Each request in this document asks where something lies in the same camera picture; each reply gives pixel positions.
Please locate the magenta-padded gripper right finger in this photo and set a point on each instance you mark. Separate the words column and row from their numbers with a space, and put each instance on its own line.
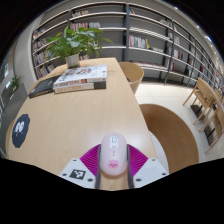
column 138, row 160

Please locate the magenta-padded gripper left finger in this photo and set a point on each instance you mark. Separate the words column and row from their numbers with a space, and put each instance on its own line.
column 87, row 160

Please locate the pink computer mouse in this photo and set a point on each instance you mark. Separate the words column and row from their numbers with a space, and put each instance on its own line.
column 113, row 155

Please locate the dark sheep-shaped mouse pad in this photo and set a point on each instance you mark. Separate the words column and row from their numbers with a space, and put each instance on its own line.
column 20, row 131

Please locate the white book with red spine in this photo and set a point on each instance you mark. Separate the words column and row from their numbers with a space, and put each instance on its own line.
column 80, row 87

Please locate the black book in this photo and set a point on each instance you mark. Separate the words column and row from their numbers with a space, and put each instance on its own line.
column 43, row 86

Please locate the white illustrated book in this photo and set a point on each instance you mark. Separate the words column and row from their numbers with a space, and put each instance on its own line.
column 83, row 74

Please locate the group of slatted wooden chairs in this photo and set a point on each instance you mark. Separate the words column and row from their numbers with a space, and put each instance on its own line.
column 206, row 100

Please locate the small green plant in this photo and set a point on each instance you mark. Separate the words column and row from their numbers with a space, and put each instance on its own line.
column 15, row 83

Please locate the green potted plant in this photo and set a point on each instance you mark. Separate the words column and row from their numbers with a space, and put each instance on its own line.
column 71, row 43

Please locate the grey shelf unit with books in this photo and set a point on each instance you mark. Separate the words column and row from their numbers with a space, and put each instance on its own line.
column 146, row 30

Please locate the group of ceiling lights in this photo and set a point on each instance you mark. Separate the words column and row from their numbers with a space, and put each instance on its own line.
column 208, row 38

